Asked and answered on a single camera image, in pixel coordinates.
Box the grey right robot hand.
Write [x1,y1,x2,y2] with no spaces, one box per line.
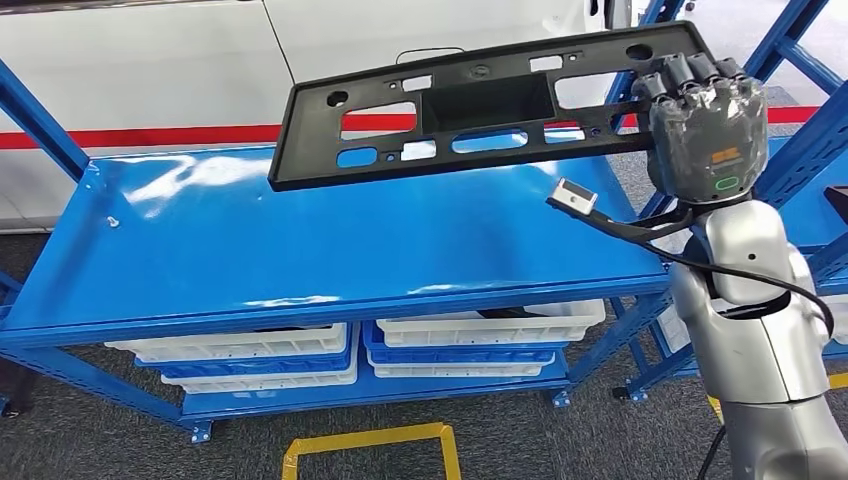
[632,52,770,205]

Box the black plastic plate bracket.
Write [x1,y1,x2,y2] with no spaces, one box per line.
[268,19,717,193]

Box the blue metal shelf rack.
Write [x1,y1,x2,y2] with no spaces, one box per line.
[606,0,848,404]
[0,0,687,445]

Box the black plastic piece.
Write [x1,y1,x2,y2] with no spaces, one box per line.
[824,186,848,225]

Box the blue plastic crate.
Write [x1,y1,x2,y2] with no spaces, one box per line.
[362,322,570,366]
[134,324,360,380]

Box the yellow floor tape square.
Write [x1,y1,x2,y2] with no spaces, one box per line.
[281,421,463,480]

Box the red barrier belt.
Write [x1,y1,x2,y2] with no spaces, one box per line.
[0,105,823,151]

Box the white car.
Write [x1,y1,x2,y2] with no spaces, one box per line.
[0,0,637,234]

